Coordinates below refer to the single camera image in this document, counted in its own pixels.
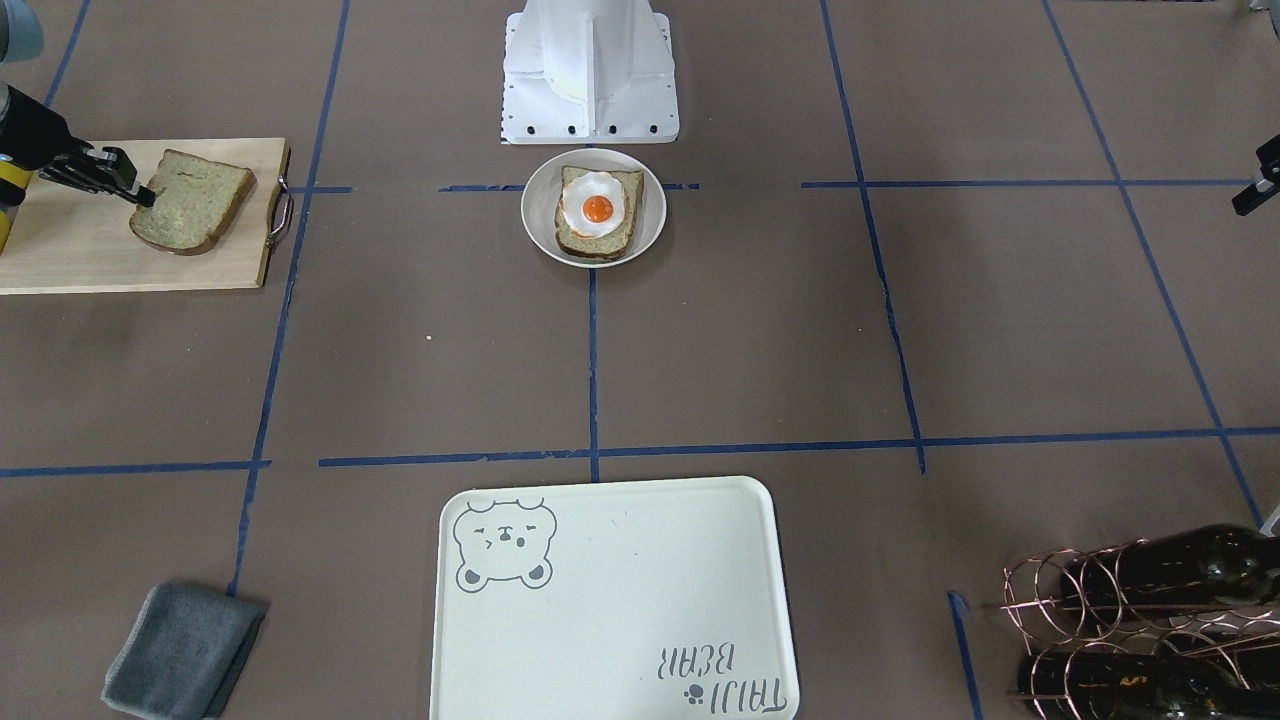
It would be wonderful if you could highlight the cream bear tray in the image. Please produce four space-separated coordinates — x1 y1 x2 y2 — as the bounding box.
428 475 801 719

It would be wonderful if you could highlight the fried egg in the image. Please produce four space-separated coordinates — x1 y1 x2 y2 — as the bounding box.
559 170 626 240

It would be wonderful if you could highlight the dark wine bottle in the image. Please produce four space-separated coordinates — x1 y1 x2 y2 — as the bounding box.
1059 524 1279 618
1016 650 1279 719

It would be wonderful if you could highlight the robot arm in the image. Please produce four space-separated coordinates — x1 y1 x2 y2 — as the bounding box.
1 83 156 243

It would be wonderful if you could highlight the wooden cutting board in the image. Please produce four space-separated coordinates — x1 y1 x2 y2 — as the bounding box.
1 137 291 295

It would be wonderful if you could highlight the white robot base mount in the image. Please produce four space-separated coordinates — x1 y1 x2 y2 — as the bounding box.
500 1 681 145

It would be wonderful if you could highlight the white round plate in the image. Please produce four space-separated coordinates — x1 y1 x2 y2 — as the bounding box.
520 149 668 269

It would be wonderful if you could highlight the copper wire bottle rack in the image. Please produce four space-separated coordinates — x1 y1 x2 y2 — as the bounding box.
992 539 1277 719

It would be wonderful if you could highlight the bread slice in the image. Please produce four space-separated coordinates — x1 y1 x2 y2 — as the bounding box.
129 149 256 256
554 167 645 260

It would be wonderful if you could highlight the grey folded cloth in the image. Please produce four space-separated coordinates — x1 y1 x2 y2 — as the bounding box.
100 582 266 719

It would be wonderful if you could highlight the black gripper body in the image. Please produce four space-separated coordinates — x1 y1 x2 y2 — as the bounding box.
38 146 111 193

